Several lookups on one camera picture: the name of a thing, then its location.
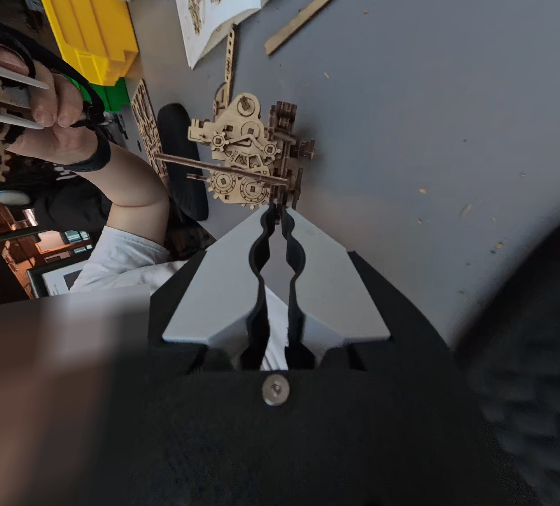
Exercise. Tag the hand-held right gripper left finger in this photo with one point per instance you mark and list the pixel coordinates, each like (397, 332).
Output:
(218, 296)

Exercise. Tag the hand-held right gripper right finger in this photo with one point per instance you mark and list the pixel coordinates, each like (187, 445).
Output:
(337, 296)

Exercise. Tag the wooden gear puzzle model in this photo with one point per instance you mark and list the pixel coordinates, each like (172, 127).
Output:
(245, 138)

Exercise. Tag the person's left forearm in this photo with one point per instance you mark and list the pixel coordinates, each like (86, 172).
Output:
(135, 191)

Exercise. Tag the grey desk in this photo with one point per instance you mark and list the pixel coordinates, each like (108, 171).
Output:
(415, 121)

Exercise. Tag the person's left hand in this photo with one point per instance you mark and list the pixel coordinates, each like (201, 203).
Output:
(57, 99)

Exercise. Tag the green plastic bin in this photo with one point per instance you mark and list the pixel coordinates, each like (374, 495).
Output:
(111, 95)

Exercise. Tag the black wristband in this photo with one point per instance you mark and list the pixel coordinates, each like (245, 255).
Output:
(98, 156)

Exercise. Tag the black product box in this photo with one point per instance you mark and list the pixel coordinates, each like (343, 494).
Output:
(183, 200)

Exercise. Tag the person's white shirt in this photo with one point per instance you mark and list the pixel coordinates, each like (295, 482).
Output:
(122, 252)

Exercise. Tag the yellow plastic bin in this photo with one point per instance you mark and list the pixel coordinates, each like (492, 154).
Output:
(78, 12)

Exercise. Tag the black printed cloth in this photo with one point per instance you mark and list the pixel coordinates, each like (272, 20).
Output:
(65, 208)

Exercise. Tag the dark cloth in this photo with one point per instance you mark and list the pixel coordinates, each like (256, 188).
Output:
(525, 361)

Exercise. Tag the flat wooden strip with holes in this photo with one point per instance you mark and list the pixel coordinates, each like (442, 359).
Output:
(229, 55)

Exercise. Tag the instruction booklet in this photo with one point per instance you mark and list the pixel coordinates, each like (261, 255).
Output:
(218, 12)

